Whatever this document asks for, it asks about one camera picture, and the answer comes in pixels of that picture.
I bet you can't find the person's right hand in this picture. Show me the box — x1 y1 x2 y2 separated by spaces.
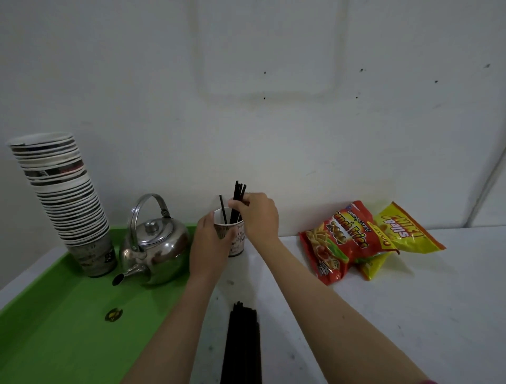
228 193 280 250

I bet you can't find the person's left hand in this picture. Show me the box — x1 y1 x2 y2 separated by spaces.
189 212 239 280

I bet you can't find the printed white paper cup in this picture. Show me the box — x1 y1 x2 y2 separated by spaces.
213 207 246 258

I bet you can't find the pile of black stirrer sticks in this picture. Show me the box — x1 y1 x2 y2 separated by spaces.
219 301 262 384

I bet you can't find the person's right forearm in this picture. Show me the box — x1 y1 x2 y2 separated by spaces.
252 237 435 384

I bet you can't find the person's left forearm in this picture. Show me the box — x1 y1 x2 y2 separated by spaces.
120 273 222 384

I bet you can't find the steel kettle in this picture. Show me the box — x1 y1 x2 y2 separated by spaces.
112 193 191 287

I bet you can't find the red snack bag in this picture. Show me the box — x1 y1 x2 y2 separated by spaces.
299 200 399 286

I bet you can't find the stack of printed paper cups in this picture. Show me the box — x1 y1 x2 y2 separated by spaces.
6 132 118 279

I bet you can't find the yellow snack bag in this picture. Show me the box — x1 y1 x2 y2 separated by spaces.
357 201 446 282

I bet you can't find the green plastic tray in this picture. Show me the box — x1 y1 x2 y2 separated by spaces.
0 224 198 384

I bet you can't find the white speckled table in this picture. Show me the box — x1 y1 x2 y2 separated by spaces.
0 226 506 384

